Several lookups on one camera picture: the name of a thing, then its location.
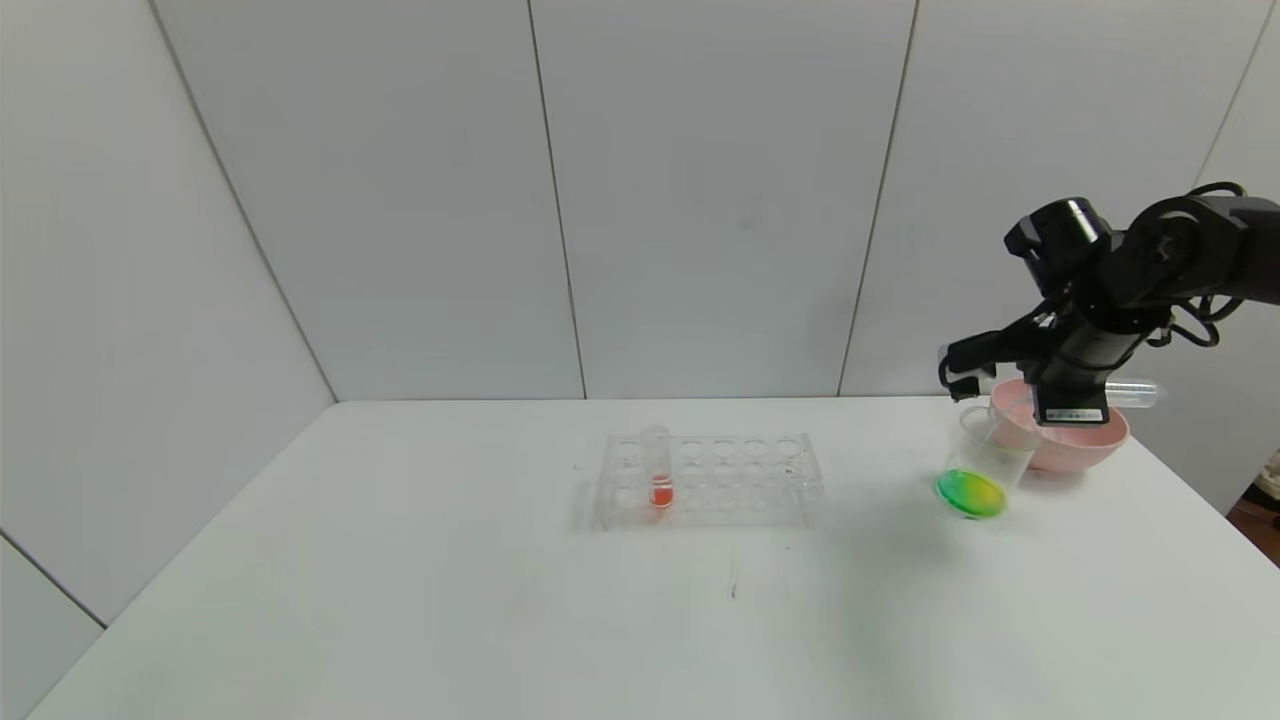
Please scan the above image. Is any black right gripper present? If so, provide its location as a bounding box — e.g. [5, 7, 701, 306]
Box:
[1030, 318, 1152, 428]

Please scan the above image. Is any pink bowl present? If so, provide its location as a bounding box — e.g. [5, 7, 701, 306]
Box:
[988, 378, 1129, 473]

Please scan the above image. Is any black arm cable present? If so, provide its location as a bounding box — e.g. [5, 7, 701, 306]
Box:
[1150, 183, 1251, 349]

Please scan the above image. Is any test tube with red liquid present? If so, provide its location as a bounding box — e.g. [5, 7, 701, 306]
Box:
[640, 425, 677, 511]

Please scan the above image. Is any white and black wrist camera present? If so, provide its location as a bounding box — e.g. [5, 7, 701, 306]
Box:
[937, 328, 1051, 391]

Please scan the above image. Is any test tube with blue liquid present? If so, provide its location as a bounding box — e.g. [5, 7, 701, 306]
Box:
[1000, 378, 1159, 413]

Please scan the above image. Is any clear plastic test tube rack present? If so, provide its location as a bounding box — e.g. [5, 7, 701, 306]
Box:
[595, 433, 823, 531]

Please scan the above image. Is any clear plastic beaker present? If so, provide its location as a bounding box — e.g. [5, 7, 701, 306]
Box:
[935, 405, 1041, 521]

